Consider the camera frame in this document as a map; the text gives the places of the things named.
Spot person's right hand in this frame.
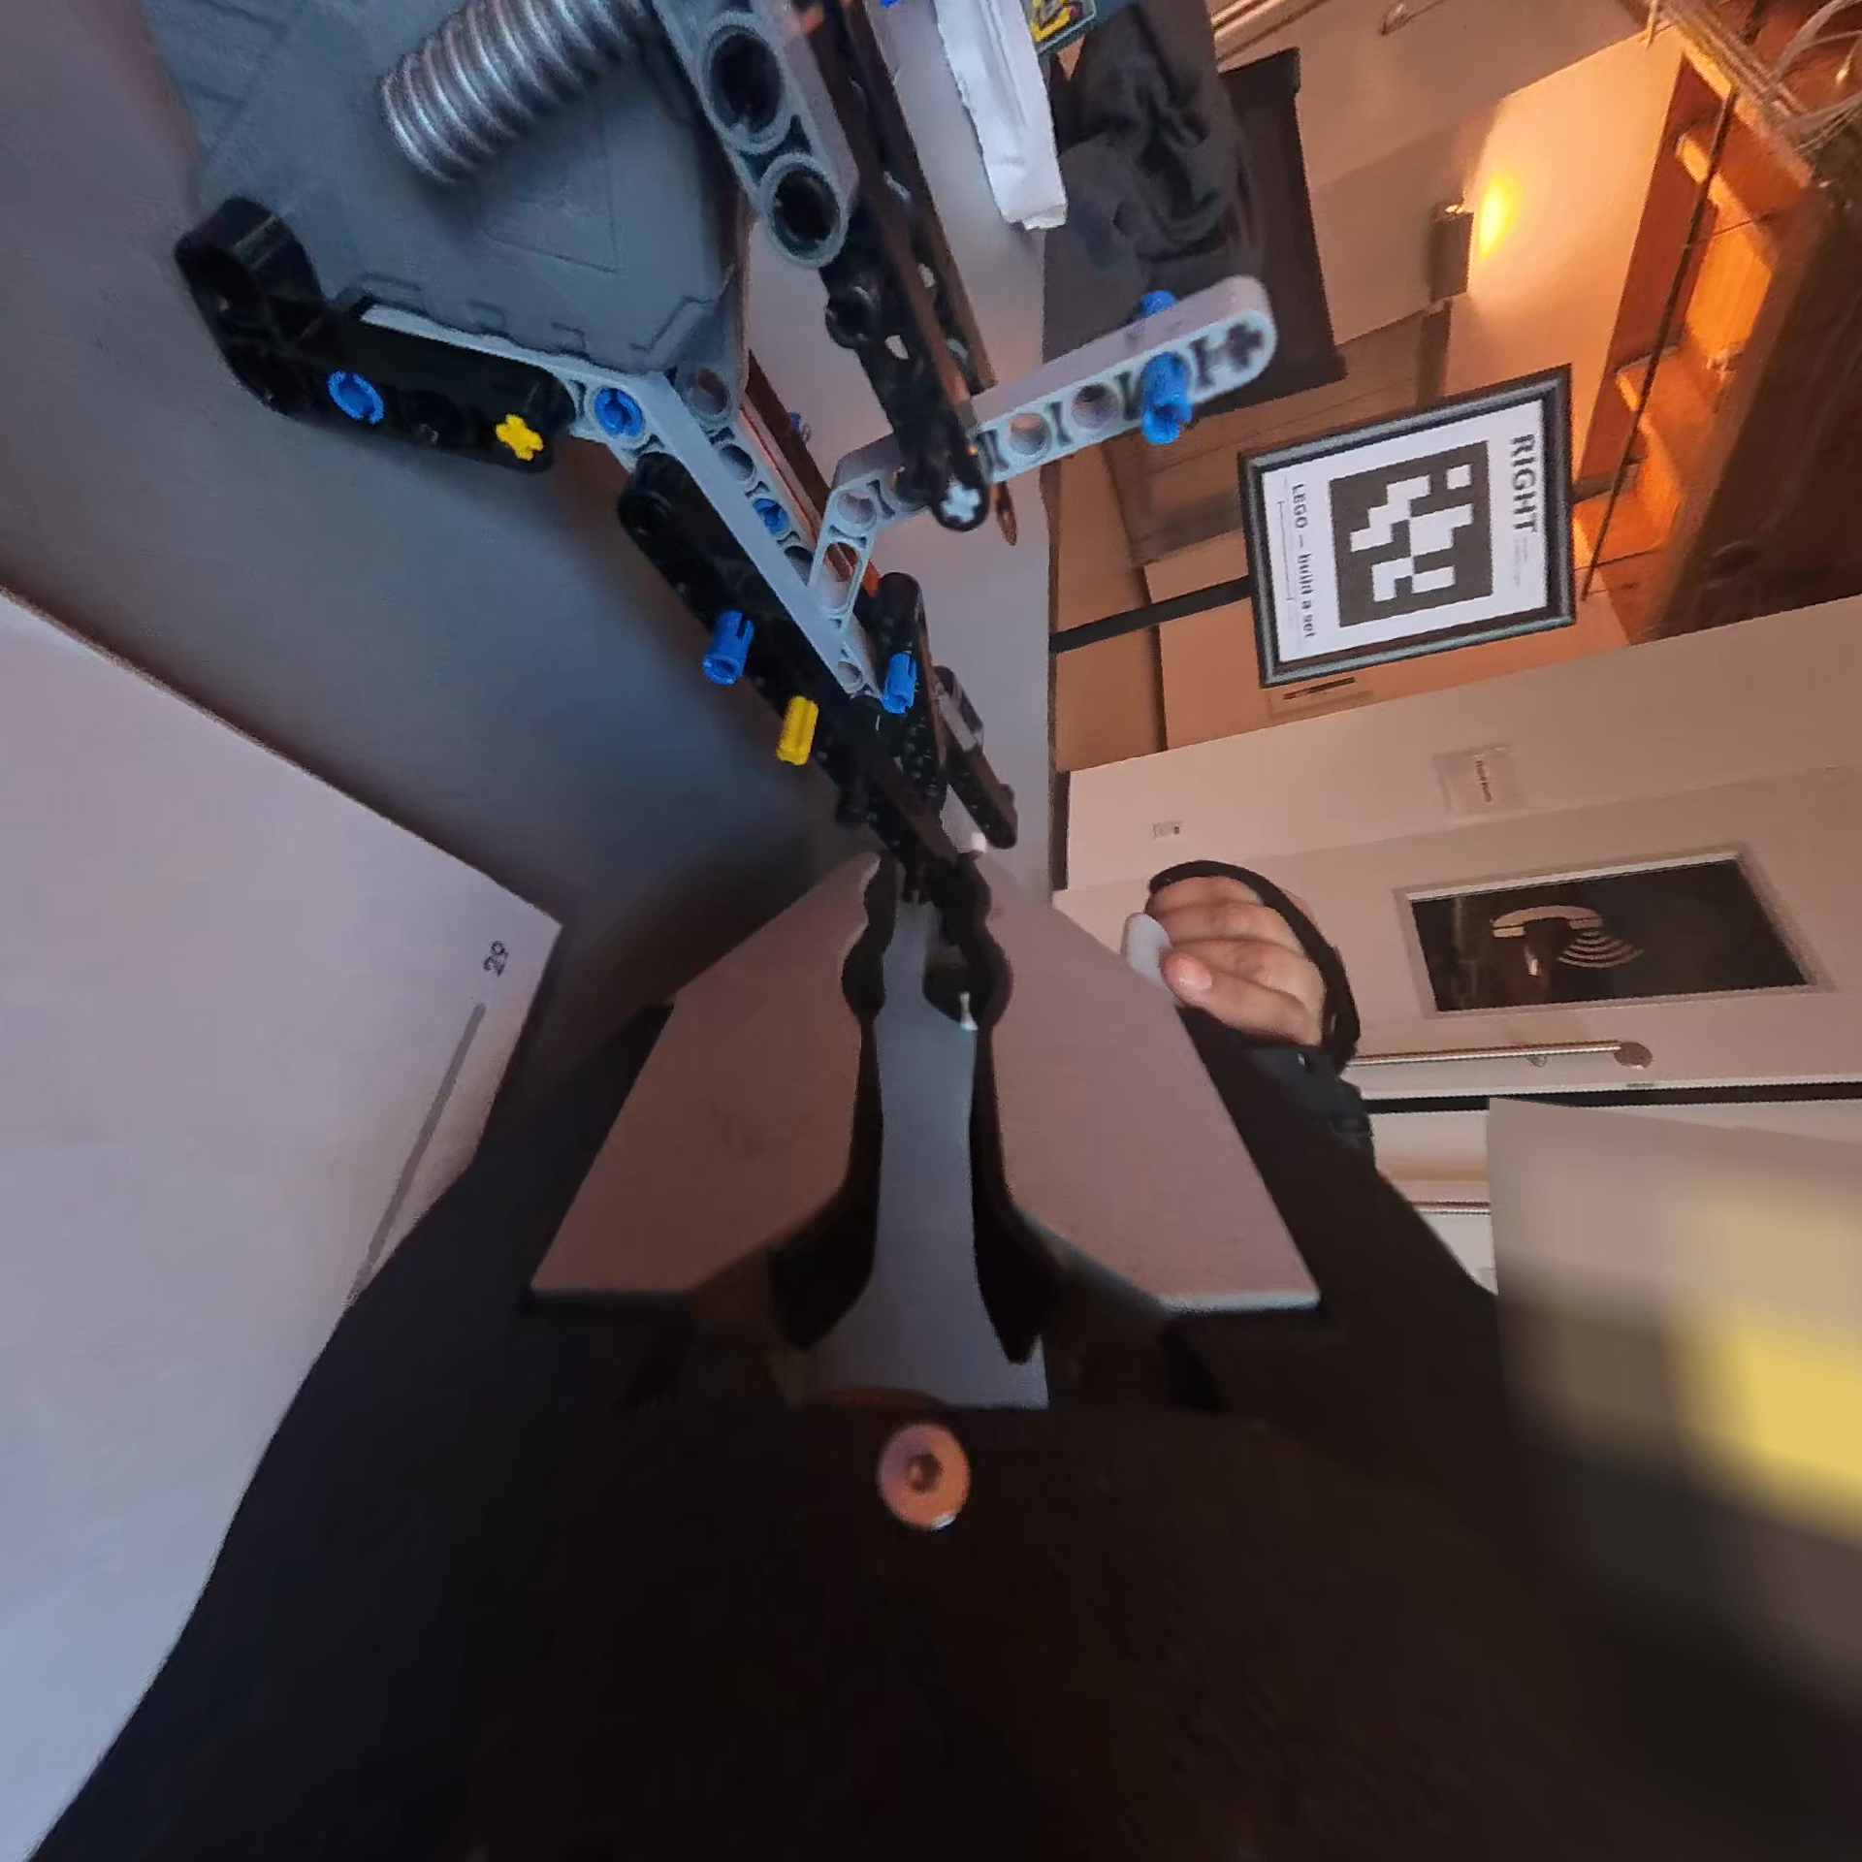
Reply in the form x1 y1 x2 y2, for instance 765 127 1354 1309
1142 878 1327 1050

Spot black phone symbol sign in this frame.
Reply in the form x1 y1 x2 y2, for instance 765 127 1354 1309
1396 848 1820 1018

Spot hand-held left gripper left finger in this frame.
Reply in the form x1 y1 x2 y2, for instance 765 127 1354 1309
525 850 891 1348

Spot wooden shelf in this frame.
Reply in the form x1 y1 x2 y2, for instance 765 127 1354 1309
1571 0 1862 642

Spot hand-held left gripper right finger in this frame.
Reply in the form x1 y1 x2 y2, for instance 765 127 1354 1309
951 865 1324 1362

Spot metal door handle bar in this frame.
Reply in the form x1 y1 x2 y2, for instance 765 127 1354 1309
1344 1038 1656 1073

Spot wall lamp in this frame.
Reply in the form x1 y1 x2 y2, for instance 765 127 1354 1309
1428 174 1522 299

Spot white instruction booklet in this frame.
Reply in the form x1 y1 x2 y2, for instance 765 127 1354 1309
0 586 566 1862

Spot person's right forearm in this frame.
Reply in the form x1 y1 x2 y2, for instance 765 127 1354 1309
1178 1006 1506 1318

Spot grey and black lego assembly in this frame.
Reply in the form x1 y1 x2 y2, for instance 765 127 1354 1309
172 0 1283 1022

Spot dark hanging jacket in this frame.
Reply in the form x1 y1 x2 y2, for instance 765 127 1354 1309
1045 0 1346 438

